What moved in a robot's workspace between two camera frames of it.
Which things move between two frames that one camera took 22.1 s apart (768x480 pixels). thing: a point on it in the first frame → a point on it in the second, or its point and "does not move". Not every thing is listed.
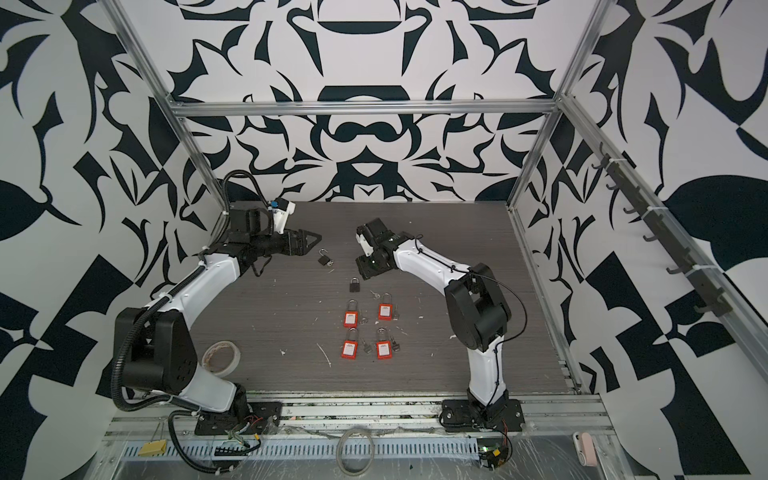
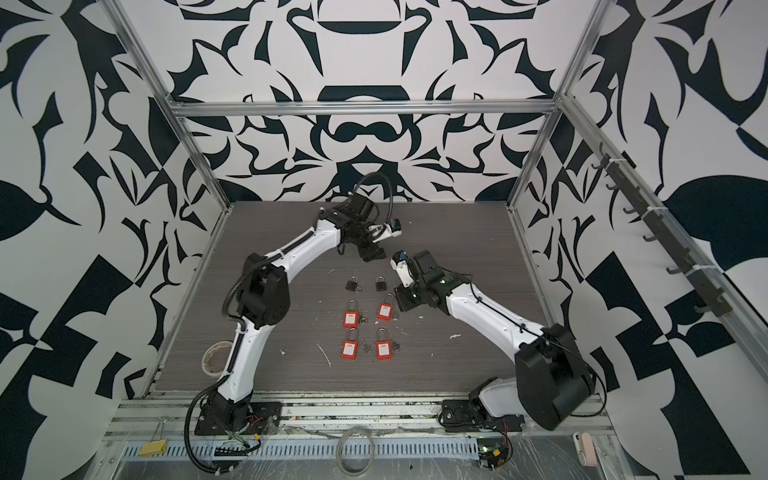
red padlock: [383, 346] does not move
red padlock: [350, 347] does not move
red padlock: [351, 316] does not move
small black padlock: [323, 259] → [381, 284]
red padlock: [385, 310] does not move
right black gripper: [366, 272] → [405, 303]
